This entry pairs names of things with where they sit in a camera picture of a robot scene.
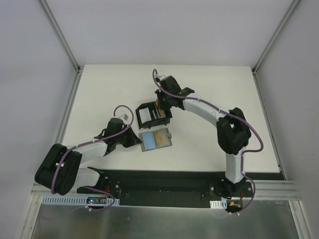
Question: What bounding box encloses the white card stack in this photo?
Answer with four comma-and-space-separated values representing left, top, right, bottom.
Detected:
139, 108, 152, 123

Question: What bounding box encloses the gold card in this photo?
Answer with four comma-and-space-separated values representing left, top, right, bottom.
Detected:
155, 100, 165, 119
154, 130, 168, 147

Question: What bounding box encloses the white cable duct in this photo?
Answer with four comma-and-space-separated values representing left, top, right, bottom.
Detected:
42, 196, 120, 207
210, 200, 227, 210

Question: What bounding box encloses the aluminium frame post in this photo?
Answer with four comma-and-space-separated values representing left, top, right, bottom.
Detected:
251, 0, 302, 75
37, 0, 81, 73

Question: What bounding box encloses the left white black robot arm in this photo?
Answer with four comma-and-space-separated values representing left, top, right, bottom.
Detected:
34, 118, 142, 196

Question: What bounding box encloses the left table edge rail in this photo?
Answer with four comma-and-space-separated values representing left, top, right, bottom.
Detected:
53, 70, 82, 144

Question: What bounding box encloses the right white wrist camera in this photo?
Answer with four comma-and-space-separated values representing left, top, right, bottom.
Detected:
158, 75, 166, 80

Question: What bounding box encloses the black plastic card tray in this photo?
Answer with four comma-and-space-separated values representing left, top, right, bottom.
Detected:
135, 101, 172, 129

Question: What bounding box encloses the table edge rail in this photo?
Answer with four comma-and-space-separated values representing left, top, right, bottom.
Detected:
252, 71, 287, 180
53, 70, 82, 144

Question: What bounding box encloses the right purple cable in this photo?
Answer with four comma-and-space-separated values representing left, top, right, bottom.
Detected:
152, 69, 264, 217

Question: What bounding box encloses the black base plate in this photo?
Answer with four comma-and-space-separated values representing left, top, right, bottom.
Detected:
76, 169, 257, 207

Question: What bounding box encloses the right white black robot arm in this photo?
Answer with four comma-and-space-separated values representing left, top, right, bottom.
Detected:
153, 71, 251, 197

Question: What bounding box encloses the right table edge rail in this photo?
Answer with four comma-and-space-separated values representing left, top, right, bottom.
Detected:
252, 71, 287, 180

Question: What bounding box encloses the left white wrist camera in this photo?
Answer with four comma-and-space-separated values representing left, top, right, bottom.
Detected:
120, 114, 129, 122

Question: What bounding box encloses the right aluminium frame post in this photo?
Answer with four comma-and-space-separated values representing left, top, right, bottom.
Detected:
251, 0, 302, 75

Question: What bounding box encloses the left white cable duct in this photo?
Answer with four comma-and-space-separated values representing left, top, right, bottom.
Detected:
42, 196, 120, 207

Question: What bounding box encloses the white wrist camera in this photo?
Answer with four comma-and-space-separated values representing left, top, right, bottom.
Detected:
120, 114, 129, 122
158, 75, 166, 80

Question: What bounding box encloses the right white cable duct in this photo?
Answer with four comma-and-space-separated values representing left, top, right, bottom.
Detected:
210, 200, 227, 210

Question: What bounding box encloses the left aluminium frame post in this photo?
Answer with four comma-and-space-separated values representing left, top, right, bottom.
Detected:
37, 0, 81, 73

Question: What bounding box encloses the front aluminium rail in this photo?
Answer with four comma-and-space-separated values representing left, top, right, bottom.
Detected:
31, 174, 302, 200

